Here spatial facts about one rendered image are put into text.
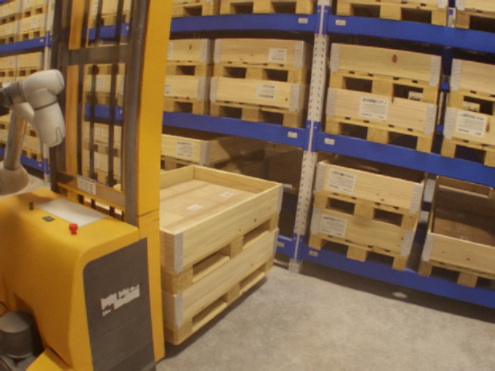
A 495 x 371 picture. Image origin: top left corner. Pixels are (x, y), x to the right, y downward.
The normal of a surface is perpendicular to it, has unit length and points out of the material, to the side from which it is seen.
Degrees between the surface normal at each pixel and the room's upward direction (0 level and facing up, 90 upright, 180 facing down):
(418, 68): 90
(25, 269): 74
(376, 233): 90
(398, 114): 90
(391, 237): 90
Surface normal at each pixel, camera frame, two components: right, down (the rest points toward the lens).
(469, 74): -0.48, 0.19
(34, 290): -0.43, -0.08
